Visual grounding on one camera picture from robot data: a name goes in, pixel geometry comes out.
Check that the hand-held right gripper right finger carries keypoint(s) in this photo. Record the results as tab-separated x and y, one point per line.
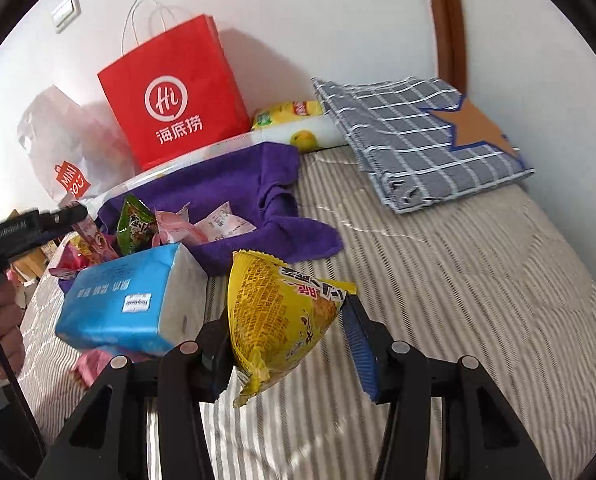
361	355

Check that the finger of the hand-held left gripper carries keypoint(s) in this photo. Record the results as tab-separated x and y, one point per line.
63	217

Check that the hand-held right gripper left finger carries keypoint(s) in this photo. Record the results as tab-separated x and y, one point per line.
188	385

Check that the green snack packet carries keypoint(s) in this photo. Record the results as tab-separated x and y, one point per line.
135	227

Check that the yellow snack packet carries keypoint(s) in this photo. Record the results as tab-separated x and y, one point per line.
283	320

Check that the pink white snack packet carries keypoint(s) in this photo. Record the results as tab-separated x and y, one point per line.
225	225

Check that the person's left hand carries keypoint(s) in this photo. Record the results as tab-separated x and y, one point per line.
5	322

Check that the wooden headboard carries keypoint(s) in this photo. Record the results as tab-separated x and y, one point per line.
28	264

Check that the long red striped packet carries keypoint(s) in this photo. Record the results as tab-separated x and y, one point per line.
94	240

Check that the magenta snack packet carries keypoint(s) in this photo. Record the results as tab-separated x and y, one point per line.
70	262

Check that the white plastic bag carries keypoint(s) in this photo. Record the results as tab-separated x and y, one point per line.
63	150

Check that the pink floral snack packet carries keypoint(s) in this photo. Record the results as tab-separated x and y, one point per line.
90	366

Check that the striped bed quilt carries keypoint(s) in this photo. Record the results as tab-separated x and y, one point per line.
452	310

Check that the blue tissue pack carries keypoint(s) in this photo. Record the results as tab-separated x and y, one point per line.
128	300

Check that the small pink candy packet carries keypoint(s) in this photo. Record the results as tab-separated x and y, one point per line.
175	225

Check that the red paper bag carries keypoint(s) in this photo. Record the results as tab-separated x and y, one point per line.
173	90

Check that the purple towel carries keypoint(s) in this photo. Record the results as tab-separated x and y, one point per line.
243	195

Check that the grey checkered cloth with star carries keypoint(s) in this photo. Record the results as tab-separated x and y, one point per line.
417	145

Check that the lemon print white roll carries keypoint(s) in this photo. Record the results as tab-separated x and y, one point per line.
305	137

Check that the yellow drink carton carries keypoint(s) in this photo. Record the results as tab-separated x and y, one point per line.
288	112

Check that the white light switch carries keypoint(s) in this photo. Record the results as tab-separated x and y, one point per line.
65	12

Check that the brown wooden door frame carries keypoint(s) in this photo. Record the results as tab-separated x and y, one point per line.
447	20

